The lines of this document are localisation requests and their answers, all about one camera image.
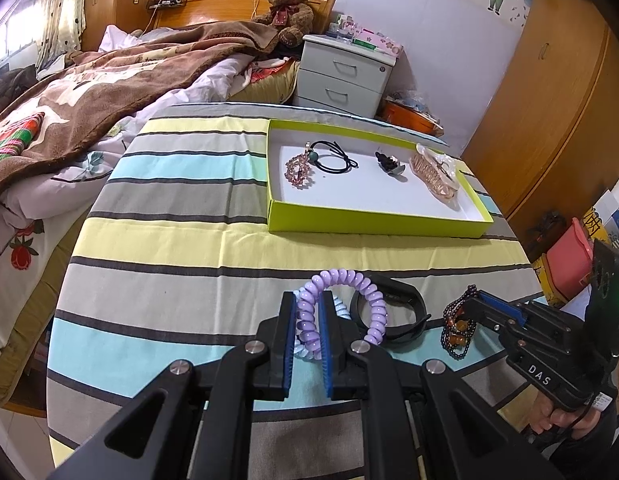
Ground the orange basin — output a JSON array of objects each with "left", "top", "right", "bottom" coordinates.
[{"left": 378, "top": 99, "right": 443, "bottom": 137}]

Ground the striped bed sheet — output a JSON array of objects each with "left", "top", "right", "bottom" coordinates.
[{"left": 46, "top": 102, "right": 550, "bottom": 480}]

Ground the large wooden wardrobe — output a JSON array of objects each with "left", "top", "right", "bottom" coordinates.
[{"left": 461, "top": 0, "right": 619, "bottom": 271}]

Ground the black wristband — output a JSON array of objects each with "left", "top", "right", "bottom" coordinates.
[{"left": 349, "top": 275, "right": 433, "bottom": 354}]

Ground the light blue spiral hair tie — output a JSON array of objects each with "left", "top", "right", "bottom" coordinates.
[{"left": 292, "top": 289, "right": 352, "bottom": 361}]

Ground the pink floral box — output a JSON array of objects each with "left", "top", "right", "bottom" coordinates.
[{"left": 353, "top": 31, "right": 404, "bottom": 58}]

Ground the narrow wooden cabinet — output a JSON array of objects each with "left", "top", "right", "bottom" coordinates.
[{"left": 84, "top": 0, "right": 176, "bottom": 53}]

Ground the dotted curtain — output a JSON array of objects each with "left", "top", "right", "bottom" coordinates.
[{"left": 37, "top": 0, "right": 90, "bottom": 61}]

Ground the purple spiral hair tie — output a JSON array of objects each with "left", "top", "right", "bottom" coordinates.
[{"left": 296, "top": 269, "right": 388, "bottom": 361}]

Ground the person's right forearm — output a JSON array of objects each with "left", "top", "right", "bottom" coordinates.
[{"left": 564, "top": 400, "right": 619, "bottom": 480}]

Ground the black hair tie teal bead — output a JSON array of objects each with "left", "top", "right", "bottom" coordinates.
[{"left": 304, "top": 140, "right": 360, "bottom": 174}]

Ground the small black hair clip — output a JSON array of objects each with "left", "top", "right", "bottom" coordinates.
[{"left": 373, "top": 148, "right": 406, "bottom": 177}]

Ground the dark beaded bracelet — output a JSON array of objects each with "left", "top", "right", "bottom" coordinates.
[{"left": 441, "top": 285, "right": 479, "bottom": 362}]

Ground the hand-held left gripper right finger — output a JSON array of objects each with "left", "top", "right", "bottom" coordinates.
[{"left": 317, "top": 292, "right": 565, "bottom": 480}]

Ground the clear beige hair claw clip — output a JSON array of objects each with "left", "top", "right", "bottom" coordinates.
[{"left": 408, "top": 143, "right": 464, "bottom": 207}]

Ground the person's right hand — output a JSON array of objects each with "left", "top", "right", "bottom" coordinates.
[{"left": 531, "top": 394, "right": 609, "bottom": 440}]

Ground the grey two-drawer nightstand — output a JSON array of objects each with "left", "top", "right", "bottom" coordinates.
[{"left": 292, "top": 34, "right": 395, "bottom": 121}]

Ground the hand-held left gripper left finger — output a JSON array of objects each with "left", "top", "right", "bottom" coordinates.
[{"left": 54, "top": 290, "right": 298, "bottom": 480}]

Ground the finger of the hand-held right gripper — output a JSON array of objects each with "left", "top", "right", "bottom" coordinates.
[
  {"left": 475, "top": 291, "right": 529, "bottom": 323},
  {"left": 461, "top": 296, "right": 521, "bottom": 347}
]

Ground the pink crystal bracelet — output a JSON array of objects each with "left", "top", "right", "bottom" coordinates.
[{"left": 286, "top": 152, "right": 316, "bottom": 192}]

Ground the pink plastic bin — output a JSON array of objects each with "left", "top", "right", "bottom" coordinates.
[{"left": 544, "top": 217, "right": 596, "bottom": 302}]

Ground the red beige pillow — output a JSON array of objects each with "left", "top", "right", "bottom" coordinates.
[{"left": 228, "top": 57, "right": 301, "bottom": 107}]

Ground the brown teddy bear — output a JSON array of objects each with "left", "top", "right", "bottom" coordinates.
[{"left": 252, "top": 0, "right": 316, "bottom": 47}]

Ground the brown patterned blanket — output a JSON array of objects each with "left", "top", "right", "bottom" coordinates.
[{"left": 0, "top": 21, "right": 281, "bottom": 198}]

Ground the wooden headboard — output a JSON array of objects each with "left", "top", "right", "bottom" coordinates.
[{"left": 148, "top": 0, "right": 337, "bottom": 32}]

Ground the lime green cardboard box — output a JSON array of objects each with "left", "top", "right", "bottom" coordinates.
[{"left": 267, "top": 119, "right": 494, "bottom": 239}]

